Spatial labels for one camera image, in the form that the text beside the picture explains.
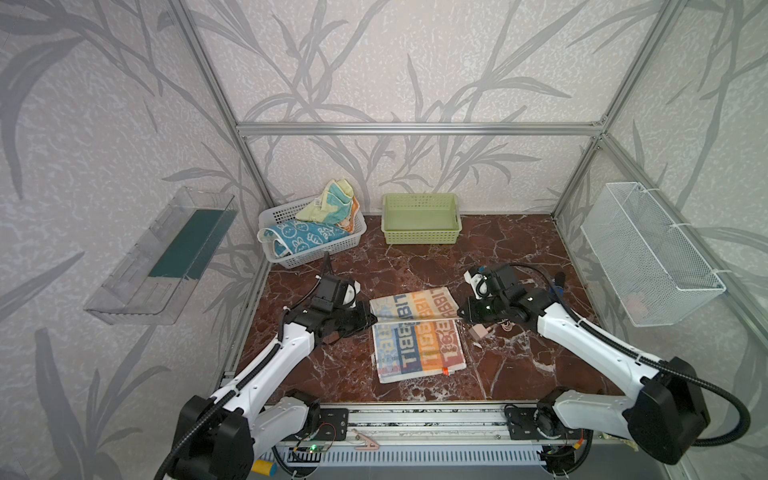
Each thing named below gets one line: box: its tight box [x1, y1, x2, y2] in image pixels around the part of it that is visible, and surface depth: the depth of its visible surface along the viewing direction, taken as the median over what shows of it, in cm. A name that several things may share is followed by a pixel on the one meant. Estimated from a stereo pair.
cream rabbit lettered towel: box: [369, 286, 467, 384], surface depth 89 cm
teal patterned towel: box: [257, 219, 350, 257], surface depth 101 cm
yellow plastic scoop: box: [252, 459, 277, 477], surface depth 67 cm
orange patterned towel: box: [339, 196, 360, 234], surface depth 117 cm
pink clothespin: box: [351, 429, 380, 451], surface depth 72 cm
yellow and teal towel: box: [295, 179, 354, 225], surface depth 114 cm
